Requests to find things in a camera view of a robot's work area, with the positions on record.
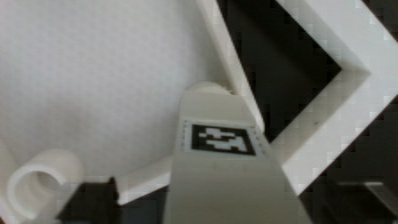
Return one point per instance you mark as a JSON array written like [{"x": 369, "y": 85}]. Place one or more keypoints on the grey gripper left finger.
[{"x": 92, "y": 207}]

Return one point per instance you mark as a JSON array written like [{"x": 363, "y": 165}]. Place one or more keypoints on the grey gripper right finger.
[{"x": 365, "y": 203}]

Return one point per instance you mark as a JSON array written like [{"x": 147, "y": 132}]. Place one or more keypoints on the white leg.
[{"x": 230, "y": 188}]

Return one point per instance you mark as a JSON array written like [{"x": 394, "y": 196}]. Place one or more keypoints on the white desk top tray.
[{"x": 100, "y": 59}]

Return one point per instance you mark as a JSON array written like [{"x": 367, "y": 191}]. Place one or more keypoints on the white front obstacle bar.
[{"x": 319, "y": 110}]

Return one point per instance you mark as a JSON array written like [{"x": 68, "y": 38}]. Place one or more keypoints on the white obstacle bar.
[
  {"x": 355, "y": 38},
  {"x": 319, "y": 110}
]

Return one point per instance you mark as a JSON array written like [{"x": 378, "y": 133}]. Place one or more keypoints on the white right obstacle bar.
[{"x": 355, "y": 38}]

